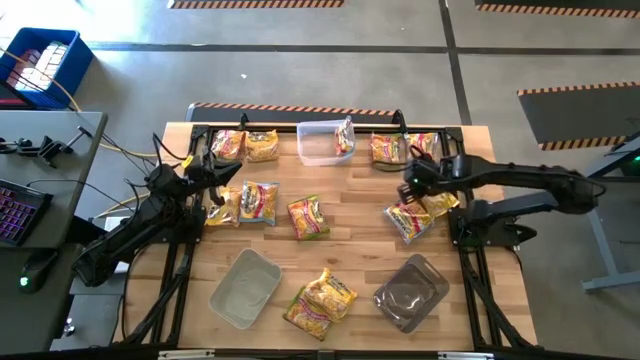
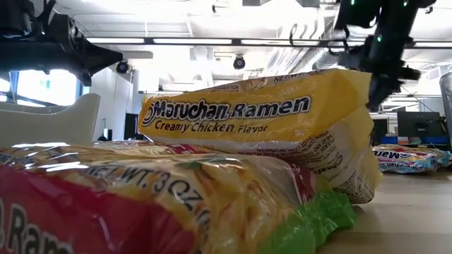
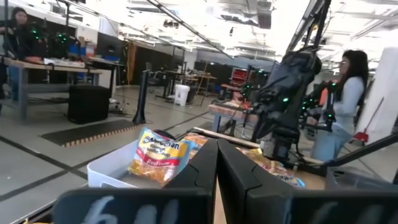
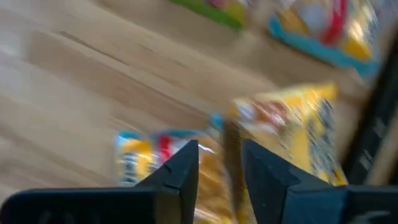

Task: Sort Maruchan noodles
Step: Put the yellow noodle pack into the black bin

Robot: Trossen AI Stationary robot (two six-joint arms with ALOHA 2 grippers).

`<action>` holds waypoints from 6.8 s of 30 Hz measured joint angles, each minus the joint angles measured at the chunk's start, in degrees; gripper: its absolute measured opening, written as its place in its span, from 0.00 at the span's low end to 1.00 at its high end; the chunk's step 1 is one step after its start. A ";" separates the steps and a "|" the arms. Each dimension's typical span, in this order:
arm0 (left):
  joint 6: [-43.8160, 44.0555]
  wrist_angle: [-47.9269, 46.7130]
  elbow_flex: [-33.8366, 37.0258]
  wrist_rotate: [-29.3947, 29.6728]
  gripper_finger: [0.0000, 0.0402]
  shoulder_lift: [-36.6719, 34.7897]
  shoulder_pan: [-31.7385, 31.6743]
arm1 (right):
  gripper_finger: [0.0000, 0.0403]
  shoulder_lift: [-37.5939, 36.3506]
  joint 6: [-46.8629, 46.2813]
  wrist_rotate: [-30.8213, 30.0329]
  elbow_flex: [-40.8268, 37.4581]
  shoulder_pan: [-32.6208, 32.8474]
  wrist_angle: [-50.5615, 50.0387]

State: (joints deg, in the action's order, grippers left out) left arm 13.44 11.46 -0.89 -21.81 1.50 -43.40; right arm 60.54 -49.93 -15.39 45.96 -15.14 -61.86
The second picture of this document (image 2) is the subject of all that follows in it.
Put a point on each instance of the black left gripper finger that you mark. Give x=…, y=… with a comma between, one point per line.
x=100, y=58

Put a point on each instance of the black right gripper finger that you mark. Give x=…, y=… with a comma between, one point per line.
x=383, y=92

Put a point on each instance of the blue ramen packet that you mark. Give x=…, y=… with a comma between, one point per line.
x=406, y=158

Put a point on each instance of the yellow creamy chicken ramen packet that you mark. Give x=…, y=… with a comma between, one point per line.
x=247, y=113

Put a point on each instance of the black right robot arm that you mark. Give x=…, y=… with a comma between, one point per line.
x=399, y=17

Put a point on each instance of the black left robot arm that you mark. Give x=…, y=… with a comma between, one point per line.
x=17, y=54

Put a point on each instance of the black computer monitor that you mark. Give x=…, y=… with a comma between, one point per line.
x=130, y=127
x=418, y=123

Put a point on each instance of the large bright window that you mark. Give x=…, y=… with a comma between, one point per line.
x=42, y=88

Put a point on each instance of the grey translucent plastic bin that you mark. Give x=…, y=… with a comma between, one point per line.
x=446, y=106

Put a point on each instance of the pale beige plastic bin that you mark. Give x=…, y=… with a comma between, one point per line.
x=53, y=123

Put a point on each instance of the long ceiling light strip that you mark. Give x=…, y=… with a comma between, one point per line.
x=190, y=41

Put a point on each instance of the red green ramen packet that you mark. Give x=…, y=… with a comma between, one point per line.
x=141, y=197

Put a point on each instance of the black ceiling camera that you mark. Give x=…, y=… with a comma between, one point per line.
x=239, y=63
x=122, y=66

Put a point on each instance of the silver ventilation duct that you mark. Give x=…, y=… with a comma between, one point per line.
x=332, y=61

